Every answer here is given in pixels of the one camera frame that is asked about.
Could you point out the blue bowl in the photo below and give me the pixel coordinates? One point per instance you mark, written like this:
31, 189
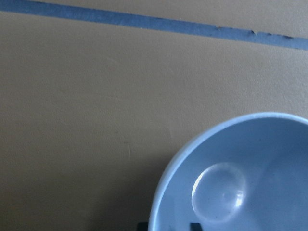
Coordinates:
246, 174

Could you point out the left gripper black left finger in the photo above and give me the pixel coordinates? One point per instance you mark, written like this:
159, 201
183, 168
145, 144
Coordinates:
142, 226

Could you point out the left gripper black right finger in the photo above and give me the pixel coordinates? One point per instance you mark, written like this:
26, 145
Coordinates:
195, 227

